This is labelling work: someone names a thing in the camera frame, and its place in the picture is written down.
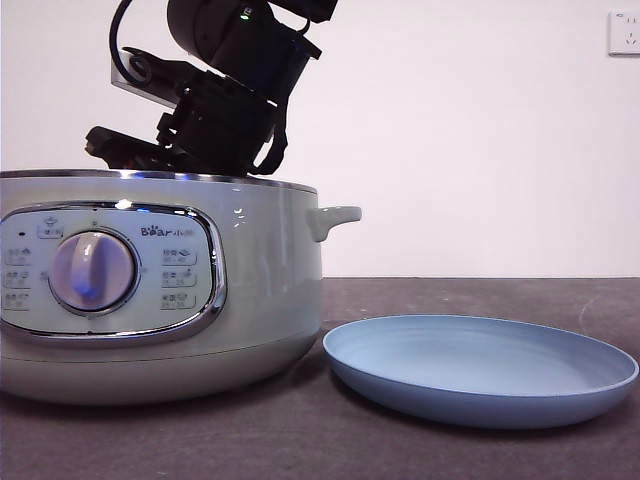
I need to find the black cable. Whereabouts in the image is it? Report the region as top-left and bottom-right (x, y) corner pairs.
(108, 0), (146, 84)

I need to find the blue round plate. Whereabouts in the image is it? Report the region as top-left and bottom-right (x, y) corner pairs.
(322, 313), (640, 431)

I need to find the pale grey right wrist camera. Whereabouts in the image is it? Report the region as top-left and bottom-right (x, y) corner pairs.
(109, 47), (194, 109)

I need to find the white wall socket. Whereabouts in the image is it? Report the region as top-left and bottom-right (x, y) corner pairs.
(607, 9), (640, 58)

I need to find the pale green electric steamer pot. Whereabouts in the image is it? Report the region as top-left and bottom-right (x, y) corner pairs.
(0, 169), (363, 407)

